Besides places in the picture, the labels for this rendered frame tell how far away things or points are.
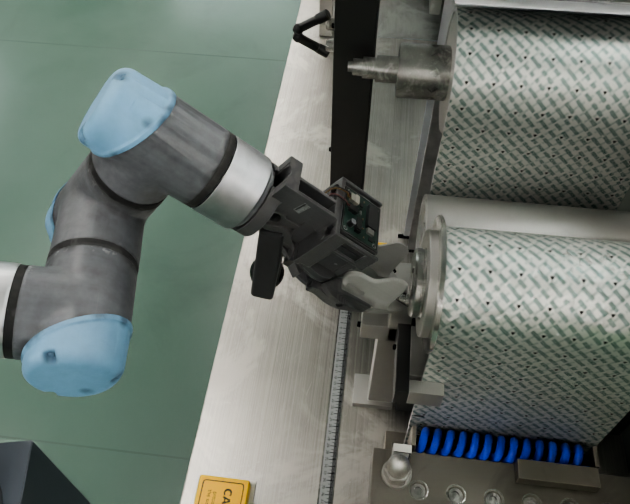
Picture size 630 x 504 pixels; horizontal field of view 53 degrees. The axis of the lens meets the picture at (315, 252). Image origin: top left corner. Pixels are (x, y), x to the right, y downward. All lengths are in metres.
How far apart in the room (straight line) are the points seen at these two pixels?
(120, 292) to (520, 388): 0.45
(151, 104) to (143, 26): 2.93
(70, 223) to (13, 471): 0.55
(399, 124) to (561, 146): 0.65
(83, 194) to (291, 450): 0.53
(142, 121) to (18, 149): 2.40
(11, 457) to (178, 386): 1.05
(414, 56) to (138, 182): 0.37
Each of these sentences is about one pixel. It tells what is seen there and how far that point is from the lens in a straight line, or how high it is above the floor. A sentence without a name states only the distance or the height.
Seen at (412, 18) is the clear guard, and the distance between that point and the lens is 1.61.
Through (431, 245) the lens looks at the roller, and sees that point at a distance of 0.65.
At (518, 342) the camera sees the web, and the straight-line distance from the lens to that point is 0.67.
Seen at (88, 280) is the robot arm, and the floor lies 1.40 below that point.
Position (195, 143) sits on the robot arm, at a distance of 0.53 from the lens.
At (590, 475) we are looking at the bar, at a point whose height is 1.05.
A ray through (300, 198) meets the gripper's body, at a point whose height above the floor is 1.40.
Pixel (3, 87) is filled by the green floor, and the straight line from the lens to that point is 3.27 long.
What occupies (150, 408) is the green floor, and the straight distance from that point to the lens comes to 2.04.
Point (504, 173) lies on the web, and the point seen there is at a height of 1.25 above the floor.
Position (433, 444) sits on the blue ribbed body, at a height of 1.04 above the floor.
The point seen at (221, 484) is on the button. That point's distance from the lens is 0.93.
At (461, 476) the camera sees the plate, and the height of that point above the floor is 1.03.
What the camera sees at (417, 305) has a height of 1.26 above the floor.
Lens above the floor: 1.81
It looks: 52 degrees down
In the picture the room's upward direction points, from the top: straight up
